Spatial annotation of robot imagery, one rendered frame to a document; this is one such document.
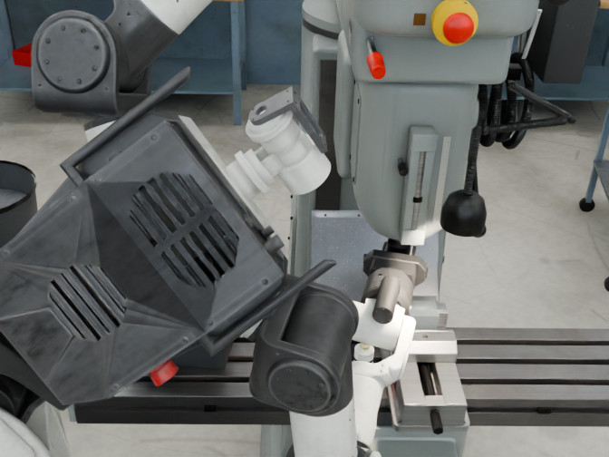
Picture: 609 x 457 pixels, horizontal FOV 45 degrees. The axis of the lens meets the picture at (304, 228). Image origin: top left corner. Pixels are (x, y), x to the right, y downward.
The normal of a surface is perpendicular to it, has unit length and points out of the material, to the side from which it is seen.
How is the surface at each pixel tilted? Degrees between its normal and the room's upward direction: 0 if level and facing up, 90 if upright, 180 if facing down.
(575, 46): 90
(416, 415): 90
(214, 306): 65
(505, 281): 0
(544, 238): 0
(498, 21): 90
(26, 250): 75
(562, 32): 90
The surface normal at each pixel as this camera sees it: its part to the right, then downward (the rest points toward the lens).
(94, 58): -0.08, 0.16
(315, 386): -0.23, 0.51
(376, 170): -0.46, 0.46
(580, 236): 0.02, -0.85
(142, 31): 0.25, 0.49
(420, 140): 0.01, 0.53
